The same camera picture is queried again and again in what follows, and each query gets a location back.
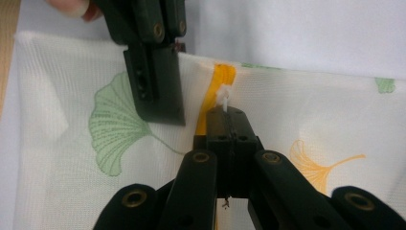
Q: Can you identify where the leaf-print mesh laundry bag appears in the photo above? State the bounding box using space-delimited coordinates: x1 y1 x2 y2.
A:
12 30 406 230

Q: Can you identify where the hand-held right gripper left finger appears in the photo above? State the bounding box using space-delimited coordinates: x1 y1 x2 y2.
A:
192 106 232 199

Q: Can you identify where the white table mat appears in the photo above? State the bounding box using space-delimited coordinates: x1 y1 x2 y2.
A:
0 0 406 230

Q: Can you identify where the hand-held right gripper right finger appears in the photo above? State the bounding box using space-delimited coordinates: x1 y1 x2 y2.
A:
227 106 265 199

